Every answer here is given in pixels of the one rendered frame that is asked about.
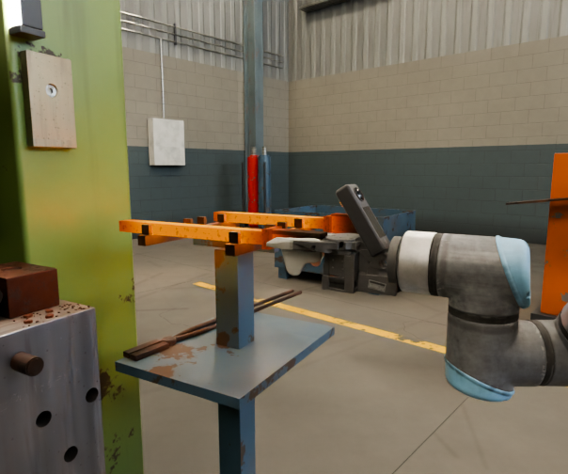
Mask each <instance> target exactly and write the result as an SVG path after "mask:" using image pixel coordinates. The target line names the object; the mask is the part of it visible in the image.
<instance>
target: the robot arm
mask: <svg viewBox="0 0 568 474"><path fill-rule="evenodd" d="M336 195H337V197H338V199H339V201H340V204H341V206H342V207H343V208H344V210H345V212H346V213H347V214H348V216H349V218H350V220H351V221H352V223H353V225H354V227H355V229H356V231H357V232H358V234H355V233H333V232H327V236H325V238H323V240H321V241H320V240H319V239H316V238H284V237H276V238H274V239H273V240H271V241H269V242H267V243H266V246H269V247H273V248H280V249H281V251H282V255H283V258H284V261H285V265H286V269H287V272H288V273H289V274H290V275H291V276H298V275H300V273H301V271H302V269H303V268H304V266H305V264H306V263H311V264H312V265H313V266H319V265H320V264H321V261H322V259H323V257H324V263H323V275H322V290H328V291H334V292H347V293H355V292H370V293H378V294H384V295H392V296H396V295H397V292H401V291H403V292H414V293H422V294H429V295H434V296H442V297H448V299H449V308H448V325H447V342H446V353H445V354H444V359H445V374H446V378H447V380H448V382H449V384H451V385H452V386H453V387H454V388H455V389H457V390H458V391H460V392H462V393H463V394H465V395H467V396H469V397H472V398H475V399H478V400H482V401H487V402H502V401H508V400H509V399H510V398H511V397H512V395H513V394H514V388H513V387H537V386H541V387H568V303H567V304H566V305H565V306H564V307H563V309H562V310H561V311H560V313H559V315H558V317H557V318H556V319H555V320H519V310H520V308H528V307H529V306H530V254H529V245H528V244H527V243H526V242H525V241H523V240H521V239H514V238H505V237H501V236H499V235H497V236H496V237H494V236H479V235H464V234H450V233H437V232H426V231H412V230H408V231H407V232H406V233H405V234H404V235H403V237H401V236H394V237H393V238H392V240H391V242H390V241H389V240H388V238H387V236H386V234H385V233H384V231H383V229H382V227H381V226H380V224H379V222H378V221H377V219H376V217H375V215H374V214H373V212H372V210H371V208H370V206H369V204H368V203H367V201H366V199H364V195H363V193H362V191H361V190H360V189H359V188H358V187H357V185H356V184H345V185H344V186H342V187H341V188H340V189H338V190H337V192H336ZM303 250H306V251H303ZM385 261H386V262H387V264H386V263H385ZM329 287H332V288H329ZM334 288H338V289H334Z"/></svg>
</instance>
